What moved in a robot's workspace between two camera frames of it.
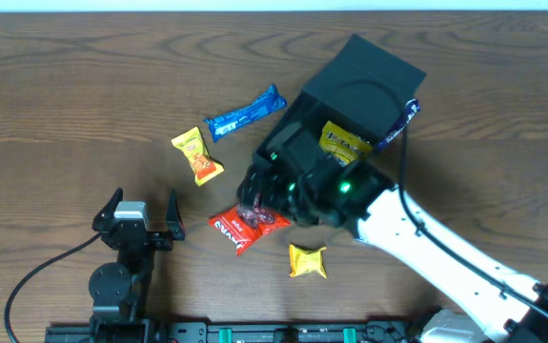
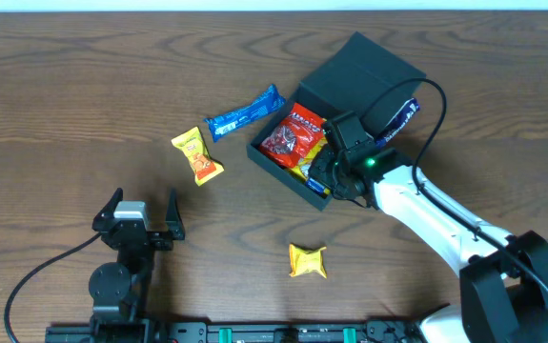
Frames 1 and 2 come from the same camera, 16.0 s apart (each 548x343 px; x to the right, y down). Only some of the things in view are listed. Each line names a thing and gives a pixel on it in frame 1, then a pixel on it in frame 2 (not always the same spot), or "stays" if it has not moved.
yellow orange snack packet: [193, 147] stays
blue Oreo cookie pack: [270, 100] stays
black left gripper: [160, 238] stays
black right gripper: [274, 180] → [320, 171]
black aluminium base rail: [236, 332] stays
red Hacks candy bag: [238, 232] → [289, 141]
